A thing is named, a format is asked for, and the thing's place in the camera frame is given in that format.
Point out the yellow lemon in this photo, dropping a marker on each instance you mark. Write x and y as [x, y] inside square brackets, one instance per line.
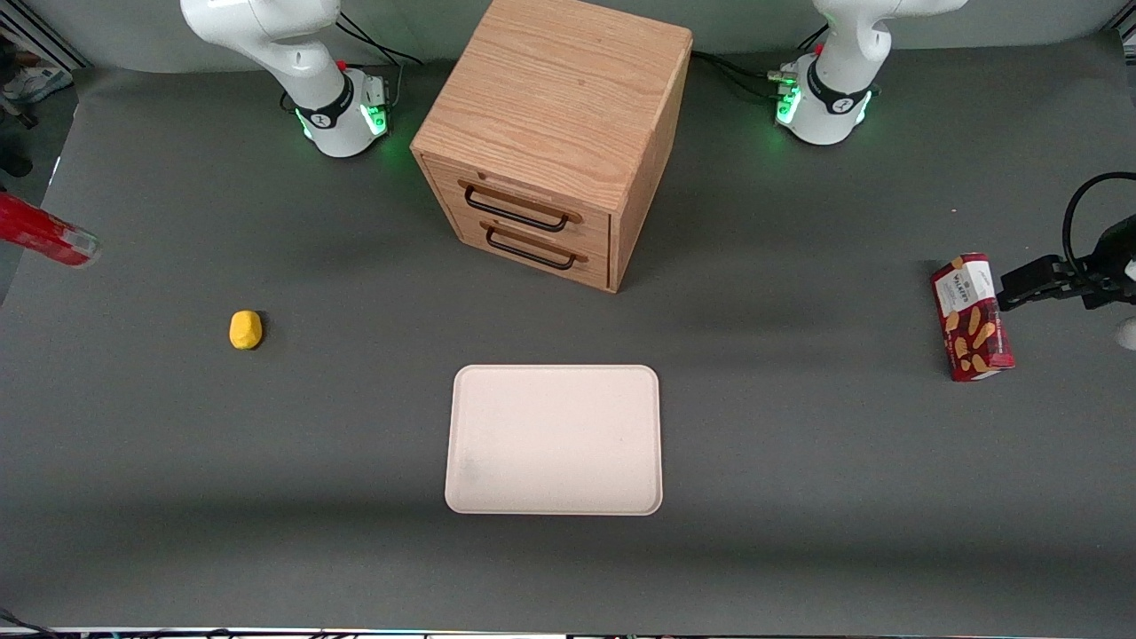
[246, 330]

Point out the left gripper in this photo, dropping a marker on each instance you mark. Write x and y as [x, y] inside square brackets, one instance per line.
[1093, 285]

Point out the dark shoe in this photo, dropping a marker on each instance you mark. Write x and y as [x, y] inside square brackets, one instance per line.
[13, 164]

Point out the beige plastic tray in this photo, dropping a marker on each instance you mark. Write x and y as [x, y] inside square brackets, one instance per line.
[550, 439]

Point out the aluminium frame rail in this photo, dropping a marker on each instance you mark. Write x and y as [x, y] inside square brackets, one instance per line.
[53, 44]
[1125, 34]

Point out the wooden drawer cabinet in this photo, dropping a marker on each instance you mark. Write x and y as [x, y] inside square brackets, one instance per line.
[550, 98]

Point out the wooden drawer front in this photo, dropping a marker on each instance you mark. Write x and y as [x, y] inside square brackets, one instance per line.
[595, 226]
[595, 266]

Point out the red shortbread cookie box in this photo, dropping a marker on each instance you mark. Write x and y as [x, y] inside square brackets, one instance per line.
[972, 328]

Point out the red coke bottle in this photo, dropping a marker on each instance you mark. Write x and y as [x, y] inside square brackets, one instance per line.
[40, 229]

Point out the white grey sneaker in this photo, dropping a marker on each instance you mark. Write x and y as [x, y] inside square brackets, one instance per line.
[40, 82]

